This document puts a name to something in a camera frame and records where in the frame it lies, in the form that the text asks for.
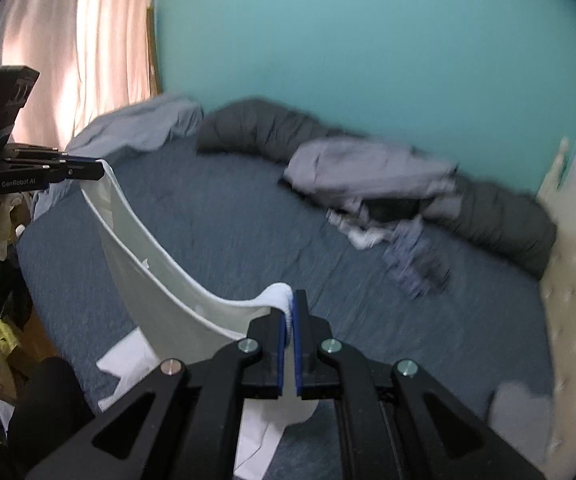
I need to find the folded grey garment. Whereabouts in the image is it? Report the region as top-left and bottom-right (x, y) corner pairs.
(488, 382), (554, 467)

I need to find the grey shirt pile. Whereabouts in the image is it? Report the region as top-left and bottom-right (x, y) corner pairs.
(283, 136), (460, 223)

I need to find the person's left hand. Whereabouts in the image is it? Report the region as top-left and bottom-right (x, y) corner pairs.
(0, 193), (32, 260)

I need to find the pink curtain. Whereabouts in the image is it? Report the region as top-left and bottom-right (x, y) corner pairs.
(0, 0), (152, 148)

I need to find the light grey blanket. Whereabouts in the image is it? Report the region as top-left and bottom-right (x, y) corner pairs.
(32, 91), (205, 219)

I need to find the blue-grey crumpled garment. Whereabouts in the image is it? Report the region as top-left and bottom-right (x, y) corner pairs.
(382, 219), (451, 299)

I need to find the black and white garment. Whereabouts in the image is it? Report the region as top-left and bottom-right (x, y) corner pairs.
(326, 209), (394, 250)

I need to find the cream tufted headboard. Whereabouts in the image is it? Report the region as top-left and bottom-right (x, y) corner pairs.
(534, 136), (576, 480)

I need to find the dark grey rolled duvet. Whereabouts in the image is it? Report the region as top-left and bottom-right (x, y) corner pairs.
(197, 99), (557, 280)

